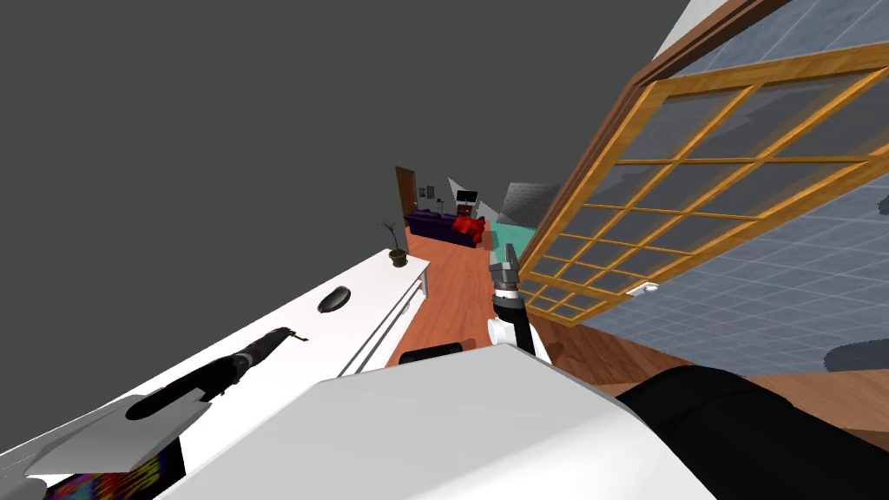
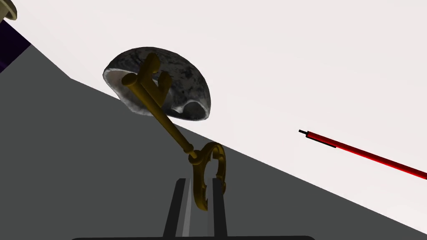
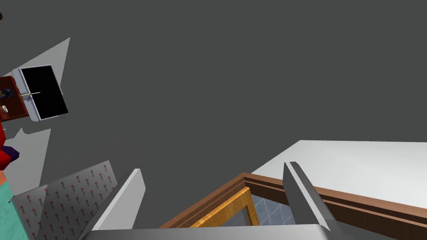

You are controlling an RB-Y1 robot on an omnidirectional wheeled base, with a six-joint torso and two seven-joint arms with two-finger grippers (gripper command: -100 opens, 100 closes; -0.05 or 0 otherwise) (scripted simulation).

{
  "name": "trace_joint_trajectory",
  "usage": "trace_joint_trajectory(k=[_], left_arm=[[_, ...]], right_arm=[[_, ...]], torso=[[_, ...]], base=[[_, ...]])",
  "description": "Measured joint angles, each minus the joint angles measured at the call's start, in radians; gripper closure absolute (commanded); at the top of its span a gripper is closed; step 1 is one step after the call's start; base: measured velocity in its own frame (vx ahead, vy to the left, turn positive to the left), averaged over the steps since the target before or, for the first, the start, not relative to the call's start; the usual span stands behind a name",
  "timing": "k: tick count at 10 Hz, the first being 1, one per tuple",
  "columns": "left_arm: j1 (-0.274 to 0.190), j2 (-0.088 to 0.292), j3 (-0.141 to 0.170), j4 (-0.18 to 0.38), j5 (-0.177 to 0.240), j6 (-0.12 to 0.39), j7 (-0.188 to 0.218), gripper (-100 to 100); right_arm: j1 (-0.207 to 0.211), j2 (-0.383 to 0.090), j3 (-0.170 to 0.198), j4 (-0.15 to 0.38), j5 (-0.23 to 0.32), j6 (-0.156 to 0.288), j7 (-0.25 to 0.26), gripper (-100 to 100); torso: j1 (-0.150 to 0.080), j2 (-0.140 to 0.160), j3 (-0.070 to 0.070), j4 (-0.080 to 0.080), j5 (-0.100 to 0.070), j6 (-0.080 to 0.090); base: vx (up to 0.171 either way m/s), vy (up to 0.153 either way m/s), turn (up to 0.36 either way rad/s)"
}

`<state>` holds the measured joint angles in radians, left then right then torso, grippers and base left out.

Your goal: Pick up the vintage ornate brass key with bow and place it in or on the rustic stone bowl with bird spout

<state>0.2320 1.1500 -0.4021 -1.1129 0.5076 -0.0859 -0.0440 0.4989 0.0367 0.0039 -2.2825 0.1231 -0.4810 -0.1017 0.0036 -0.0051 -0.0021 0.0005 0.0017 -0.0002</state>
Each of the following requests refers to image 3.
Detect white-framed black screen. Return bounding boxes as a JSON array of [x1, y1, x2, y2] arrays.
[[11, 65, 70, 123]]

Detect grey red-patterned panel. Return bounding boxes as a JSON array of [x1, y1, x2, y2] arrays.
[[9, 160, 118, 240]]

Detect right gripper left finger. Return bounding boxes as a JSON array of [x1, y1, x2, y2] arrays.
[[86, 168, 146, 231]]

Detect red and purple block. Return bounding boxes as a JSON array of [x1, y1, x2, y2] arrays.
[[0, 122, 20, 171]]

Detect dark red shelf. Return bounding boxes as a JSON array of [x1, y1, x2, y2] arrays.
[[0, 75, 30, 122]]

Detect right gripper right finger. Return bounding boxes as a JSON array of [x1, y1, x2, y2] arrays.
[[282, 161, 338, 232]]

